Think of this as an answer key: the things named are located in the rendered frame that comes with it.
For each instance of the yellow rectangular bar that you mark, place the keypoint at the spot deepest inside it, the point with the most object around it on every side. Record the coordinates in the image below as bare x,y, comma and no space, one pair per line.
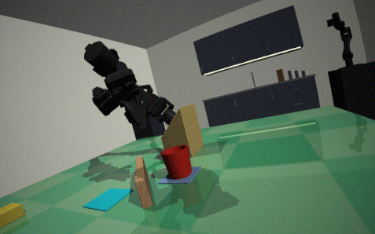
10,213

